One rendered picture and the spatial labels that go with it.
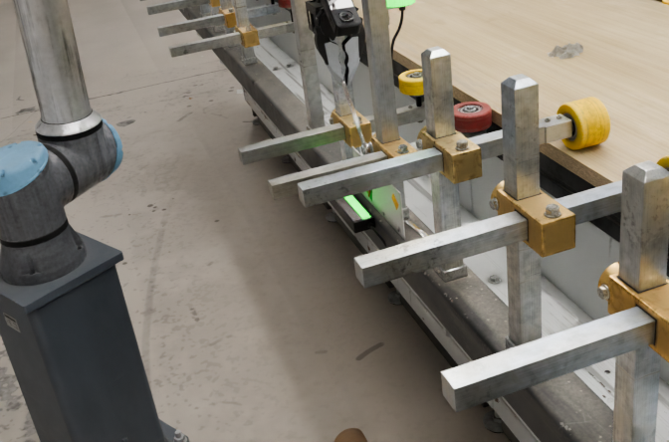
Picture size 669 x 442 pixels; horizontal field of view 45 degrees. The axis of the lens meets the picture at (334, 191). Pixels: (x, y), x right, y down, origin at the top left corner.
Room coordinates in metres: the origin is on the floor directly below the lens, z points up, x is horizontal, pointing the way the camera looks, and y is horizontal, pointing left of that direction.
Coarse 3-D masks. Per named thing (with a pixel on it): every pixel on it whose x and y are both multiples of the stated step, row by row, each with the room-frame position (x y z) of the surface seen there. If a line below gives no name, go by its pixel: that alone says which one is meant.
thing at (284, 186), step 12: (480, 132) 1.45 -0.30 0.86; (360, 156) 1.41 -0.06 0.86; (372, 156) 1.41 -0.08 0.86; (384, 156) 1.40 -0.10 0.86; (312, 168) 1.39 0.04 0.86; (324, 168) 1.38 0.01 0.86; (336, 168) 1.37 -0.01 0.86; (348, 168) 1.38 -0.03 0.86; (276, 180) 1.36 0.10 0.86; (288, 180) 1.35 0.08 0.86; (300, 180) 1.35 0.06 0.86; (276, 192) 1.34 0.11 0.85; (288, 192) 1.35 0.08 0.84
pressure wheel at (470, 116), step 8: (464, 104) 1.49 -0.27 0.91; (472, 104) 1.49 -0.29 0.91; (480, 104) 1.48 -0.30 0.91; (456, 112) 1.45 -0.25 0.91; (464, 112) 1.45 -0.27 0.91; (472, 112) 1.44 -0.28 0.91; (480, 112) 1.43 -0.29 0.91; (488, 112) 1.44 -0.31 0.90; (456, 120) 1.44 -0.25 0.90; (464, 120) 1.43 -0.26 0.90; (472, 120) 1.42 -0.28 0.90; (480, 120) 1.43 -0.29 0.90; (488, 120) 1.44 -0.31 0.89; (456, 128) 1.44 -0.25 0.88; (464, 128) 1.43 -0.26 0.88; (472, 128) 1.42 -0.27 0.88; (480, 128) 1.43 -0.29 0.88
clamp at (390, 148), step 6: (372, 138) 1.47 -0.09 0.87; (402, 138) 1.45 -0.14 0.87; (372, 144) 1.47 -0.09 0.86; (378, 144) 1.44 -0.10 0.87; (384, 144) 1.43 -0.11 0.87; (390, 144) 1.43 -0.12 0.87; (396, 144) 1.42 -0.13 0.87; (408, 144) 1.42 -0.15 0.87; (378, 150) 1.44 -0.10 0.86; (384, 150) 1.41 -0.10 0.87; (390, 150) 1.40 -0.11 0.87; (396, 150) 1.40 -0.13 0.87; (414, 150) 1.38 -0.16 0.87; (390, 156) 1.38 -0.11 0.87; (396, 156) 1.37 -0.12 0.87
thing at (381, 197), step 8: (352, 152) 1.60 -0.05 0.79; (376, 192) 1.48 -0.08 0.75; (384, 192) 1.44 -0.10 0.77; (392, 192) 1.39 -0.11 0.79; (368, 200) 1.54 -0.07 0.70; (376, 200) 1.49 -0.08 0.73; (384, 200) 1.44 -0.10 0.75; (392, 200) 1.40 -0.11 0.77; (400, 200) 1.36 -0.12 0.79; (376, 208) 1.49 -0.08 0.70; (384, 208) 1.45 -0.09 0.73; (392, 208) 1.40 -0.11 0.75; (400, 208) 1.36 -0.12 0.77; (384, 216) 1.45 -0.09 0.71; (392, 216) 1.41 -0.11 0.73; (400, 216) 1.36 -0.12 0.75; (392, 224) 1.41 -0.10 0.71; (400, 224) 1.37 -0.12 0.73; (400, 232) 1.37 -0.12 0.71
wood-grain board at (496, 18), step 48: (432, 0) 2.36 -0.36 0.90; (480, 0) 2.28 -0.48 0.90; (528, 0) 2.21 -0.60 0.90; (576, 0) 2.14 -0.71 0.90; (624, 0) 2.08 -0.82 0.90; (480, 48) 1.85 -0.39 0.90; (528, 48) 1.80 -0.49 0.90; (624, 48) 1.71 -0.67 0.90; (480, 96) 1.54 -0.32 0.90; (576, 96) 1.47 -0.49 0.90; (624, 96) 1.44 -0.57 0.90; (624, 144) 1.22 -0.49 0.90
